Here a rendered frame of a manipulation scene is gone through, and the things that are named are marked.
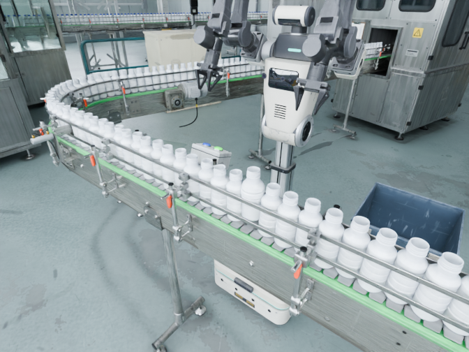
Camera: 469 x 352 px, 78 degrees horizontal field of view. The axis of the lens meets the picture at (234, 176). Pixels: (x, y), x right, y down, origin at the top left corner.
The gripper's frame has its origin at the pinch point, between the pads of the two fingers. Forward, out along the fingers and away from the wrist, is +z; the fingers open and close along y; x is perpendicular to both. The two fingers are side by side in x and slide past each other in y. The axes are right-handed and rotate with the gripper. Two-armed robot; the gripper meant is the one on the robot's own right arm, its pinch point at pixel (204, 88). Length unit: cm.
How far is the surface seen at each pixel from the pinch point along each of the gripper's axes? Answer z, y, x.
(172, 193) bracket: 35, 28, -25
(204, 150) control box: 23.0, 15.8, -5.9
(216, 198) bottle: 34, 37, -15
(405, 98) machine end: -72, -26, 334
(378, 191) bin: 22, 62, 53
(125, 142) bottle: 28.2, -8.2, -24.6
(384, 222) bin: 34, 67, 60
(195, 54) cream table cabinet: -72, -313, 213
